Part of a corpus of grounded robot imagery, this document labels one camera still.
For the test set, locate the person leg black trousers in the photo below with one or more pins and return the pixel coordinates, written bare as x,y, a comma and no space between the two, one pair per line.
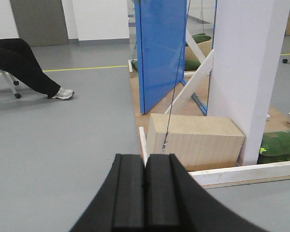
17,58

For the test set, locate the light wooden block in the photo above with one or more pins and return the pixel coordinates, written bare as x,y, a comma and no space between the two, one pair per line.
199,142

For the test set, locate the blue door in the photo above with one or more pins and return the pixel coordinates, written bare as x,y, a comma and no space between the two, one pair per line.
161,42

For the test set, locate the green sandbag near post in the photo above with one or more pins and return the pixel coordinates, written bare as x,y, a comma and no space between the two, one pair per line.
275,147

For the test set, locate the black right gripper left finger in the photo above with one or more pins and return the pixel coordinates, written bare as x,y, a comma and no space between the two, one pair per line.
118,206

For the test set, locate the plywood base platform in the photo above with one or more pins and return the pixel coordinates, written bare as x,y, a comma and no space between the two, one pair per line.
275,121

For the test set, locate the green sandbag far left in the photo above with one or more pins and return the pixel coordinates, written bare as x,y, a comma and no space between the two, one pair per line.
192,65

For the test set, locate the white short side rail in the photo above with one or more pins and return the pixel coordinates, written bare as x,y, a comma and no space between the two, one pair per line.
143,144

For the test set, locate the white front base rail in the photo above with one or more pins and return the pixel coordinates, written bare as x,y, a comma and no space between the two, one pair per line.
243,174

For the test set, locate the white sneaker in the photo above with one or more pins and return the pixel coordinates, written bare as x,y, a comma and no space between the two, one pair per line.
63,94

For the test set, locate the white diagonal brace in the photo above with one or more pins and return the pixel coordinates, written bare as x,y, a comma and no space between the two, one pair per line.
202,72

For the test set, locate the grey wall door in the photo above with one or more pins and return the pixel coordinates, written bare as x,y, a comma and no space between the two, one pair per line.
40,22

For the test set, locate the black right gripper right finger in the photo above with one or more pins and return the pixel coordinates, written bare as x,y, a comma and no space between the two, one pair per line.
175,202

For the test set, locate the green sandbag far right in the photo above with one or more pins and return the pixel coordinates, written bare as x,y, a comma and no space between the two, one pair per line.
199,38

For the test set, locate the office chair base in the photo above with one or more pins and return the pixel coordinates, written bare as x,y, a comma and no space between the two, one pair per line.
10,79

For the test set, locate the white door frame post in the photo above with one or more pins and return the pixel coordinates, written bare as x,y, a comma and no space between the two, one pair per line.
247,45

